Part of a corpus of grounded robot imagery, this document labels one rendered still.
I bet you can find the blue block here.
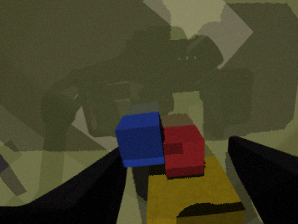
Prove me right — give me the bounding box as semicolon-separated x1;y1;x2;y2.
114;112;165;168

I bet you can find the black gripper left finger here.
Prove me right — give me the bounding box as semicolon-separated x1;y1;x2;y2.
0;147;128;224

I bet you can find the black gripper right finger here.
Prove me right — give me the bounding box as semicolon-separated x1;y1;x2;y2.
229;136;298;224

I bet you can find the red block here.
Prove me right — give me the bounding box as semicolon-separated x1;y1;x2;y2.
161;125;205;177

